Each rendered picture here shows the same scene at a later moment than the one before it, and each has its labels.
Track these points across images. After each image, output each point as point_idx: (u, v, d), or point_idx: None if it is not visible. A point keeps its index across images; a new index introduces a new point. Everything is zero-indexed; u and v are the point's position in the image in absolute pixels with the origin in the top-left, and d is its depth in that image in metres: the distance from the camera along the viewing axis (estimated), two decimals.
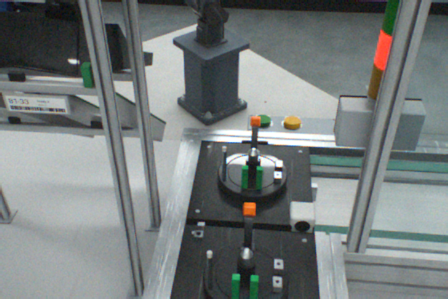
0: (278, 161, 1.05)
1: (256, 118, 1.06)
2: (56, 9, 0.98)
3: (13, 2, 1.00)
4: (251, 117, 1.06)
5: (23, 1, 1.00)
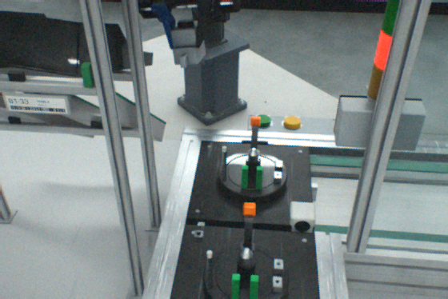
0: (278, 161, 1.05)
1: (256, 118, 1.06)
2: (215, 2, 0.91)
3: (168, 4, 0.94)
4: (251, 117, 1.06)
5: (178, 0, 0.93)
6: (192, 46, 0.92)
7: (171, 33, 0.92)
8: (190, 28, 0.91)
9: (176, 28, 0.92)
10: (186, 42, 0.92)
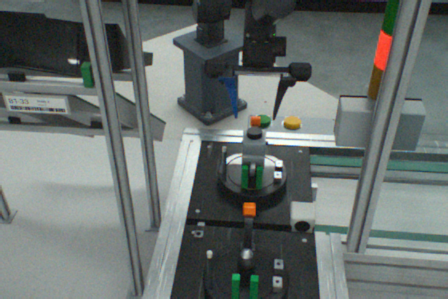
0: (278, 161, 1.05)
1: (256, 118, 1.06)
2: (294, 78, 0.92)
3: (234, 73, 0.93)
4: (251, 117, 1.06)
5: (245, 70, 0.93)
6: (261, 157, 0.99)
7: (242, 145, 0.98)
8: (260, 141, 0.98)
9: (246, 137, 0.98)
10: (255, 153, 0.99)
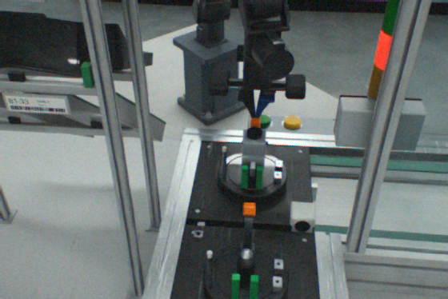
0: (278, 161, 1.05)
1: (256, 122, 1.04)
2: (239, 85, 1.04)
3: None
4: (251, 121, 1.04)
5: None
6: (261, 157, 0.99)
7: (242, 145, 0.98)
8: (260, 141, 0.98)
9: (246, 137, 0.98)
10: (255, 153, 0.99)
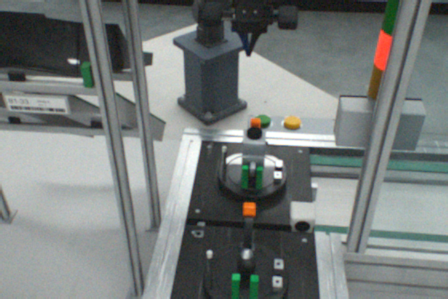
0: (278, 161, 1.05)
1: (256, 122, 1.04)
2: None
3: None
4: (251, 121, 1.04)
5: None
6: (261, 157, 0.99)
7: (242, 145, 0.98)
8: (260, 141, 0.98)
9: (246, 137, 0.98)
10: (255, 153, 0.99)
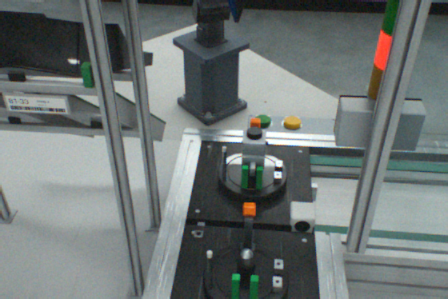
0: (278, 161, 1.05)
1: (256, 122, 1.04)
2: None
3: None
4: (251, 121, 1.04)
5: None
6: (261, 157, 0.99)
7: (242, 145, 0.98)
8: (260, 141, 0.98)
9: (246, 137, 0.98)
10: (255, 153, 0.99)
